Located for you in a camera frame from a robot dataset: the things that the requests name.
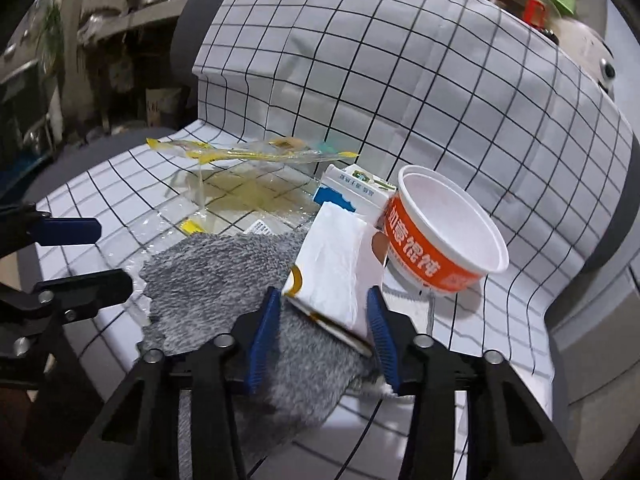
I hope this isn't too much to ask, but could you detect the white black-checked cloth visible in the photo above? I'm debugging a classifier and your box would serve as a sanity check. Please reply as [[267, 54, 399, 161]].
[[37, 0, 640, 480]]

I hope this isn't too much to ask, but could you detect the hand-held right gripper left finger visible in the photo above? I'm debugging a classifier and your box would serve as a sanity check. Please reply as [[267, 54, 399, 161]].
[[70, 287, 283, 480]]

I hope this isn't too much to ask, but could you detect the orange and white paper bowl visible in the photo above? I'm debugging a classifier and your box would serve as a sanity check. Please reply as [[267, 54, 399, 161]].
[[380, 165, 510, 294]]

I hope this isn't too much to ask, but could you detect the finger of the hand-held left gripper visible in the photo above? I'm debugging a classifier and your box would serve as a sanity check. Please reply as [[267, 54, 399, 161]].
[[0, 202, 103, 262], [0, 269, 135, 386]]

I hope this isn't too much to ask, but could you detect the cluttered storage shelf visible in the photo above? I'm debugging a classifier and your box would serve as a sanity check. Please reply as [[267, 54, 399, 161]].
[[0, 0, 201, 156]]

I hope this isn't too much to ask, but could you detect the clear plastic tray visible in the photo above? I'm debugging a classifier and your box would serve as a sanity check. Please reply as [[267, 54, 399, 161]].
[[131, 160, 326, 326]]

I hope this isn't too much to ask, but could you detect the grey fuzzy cloth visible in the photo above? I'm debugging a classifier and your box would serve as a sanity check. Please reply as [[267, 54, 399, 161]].
[[137, 232, 386, 480]]

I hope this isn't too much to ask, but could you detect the green potted plant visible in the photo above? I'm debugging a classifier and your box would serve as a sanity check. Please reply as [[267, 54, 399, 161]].
[[35, 0, 68, 61]]

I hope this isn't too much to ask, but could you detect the blue and white milk carton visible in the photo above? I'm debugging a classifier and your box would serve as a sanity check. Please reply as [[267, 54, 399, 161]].
[[314, 164, 399, 226]]

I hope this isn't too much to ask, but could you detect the small cardboard box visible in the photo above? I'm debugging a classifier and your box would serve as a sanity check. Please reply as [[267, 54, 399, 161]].
[[145, 87, 184, 129]]

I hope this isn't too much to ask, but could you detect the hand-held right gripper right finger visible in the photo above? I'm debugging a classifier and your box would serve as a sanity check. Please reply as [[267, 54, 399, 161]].
[[366, 285, 583, 480]]

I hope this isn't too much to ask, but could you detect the small red thing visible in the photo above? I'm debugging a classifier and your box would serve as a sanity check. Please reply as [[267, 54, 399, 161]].
[[522, 0, 549, 29]]

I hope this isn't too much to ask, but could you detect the clear yellow-printed plastic wrapper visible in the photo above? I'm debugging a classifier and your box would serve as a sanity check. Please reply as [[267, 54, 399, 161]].
[[146, 136, 362, 207]]

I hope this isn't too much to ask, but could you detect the white round appliance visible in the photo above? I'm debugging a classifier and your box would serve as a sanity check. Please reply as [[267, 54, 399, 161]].
[[550, 15, 622, 97]]

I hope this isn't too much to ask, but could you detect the grey cabinet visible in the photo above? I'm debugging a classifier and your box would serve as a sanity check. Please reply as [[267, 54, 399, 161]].
[[547, 260, 640, 411]]

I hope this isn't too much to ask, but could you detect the white paper packet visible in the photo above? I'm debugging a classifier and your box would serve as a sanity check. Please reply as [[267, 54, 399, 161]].
[[281, 201, 389, 357]]

